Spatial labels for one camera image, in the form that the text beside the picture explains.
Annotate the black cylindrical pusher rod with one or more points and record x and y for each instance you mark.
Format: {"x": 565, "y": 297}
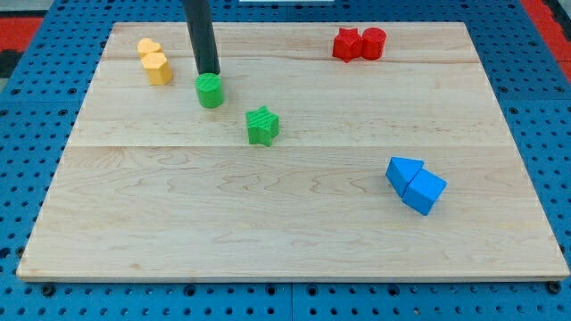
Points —
{"x": 201, "y": 34}

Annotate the green circle block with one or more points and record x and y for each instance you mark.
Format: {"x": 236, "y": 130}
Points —
{"x": 209, "y": 90}

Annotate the green star block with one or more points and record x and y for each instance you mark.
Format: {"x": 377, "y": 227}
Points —
{"x": 262, "y": 126}

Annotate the red star block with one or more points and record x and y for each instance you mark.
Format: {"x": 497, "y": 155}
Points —
{"x": 347, "y": 44}

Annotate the red circle block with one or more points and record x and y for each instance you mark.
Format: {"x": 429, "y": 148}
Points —
{"x": 373, "y": 43}

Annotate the yellow heart block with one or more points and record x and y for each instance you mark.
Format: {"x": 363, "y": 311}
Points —
{"x": 147, "y": 46}

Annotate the yellow hexagon block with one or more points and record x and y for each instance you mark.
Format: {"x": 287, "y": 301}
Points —
{"x": 157, "y": 69}

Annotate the light wooden board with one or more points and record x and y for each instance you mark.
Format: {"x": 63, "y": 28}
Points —
{"x": 154, "y": 188}

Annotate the blue triangle block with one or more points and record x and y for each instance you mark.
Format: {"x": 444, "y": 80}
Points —
{"x": 401, "y": 171}

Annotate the blue cube block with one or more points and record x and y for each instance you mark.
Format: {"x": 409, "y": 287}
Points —
{"x": 423, "y": 191}

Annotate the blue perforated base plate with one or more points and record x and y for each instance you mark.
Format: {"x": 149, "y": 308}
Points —
{"x": 42, "y": 100}

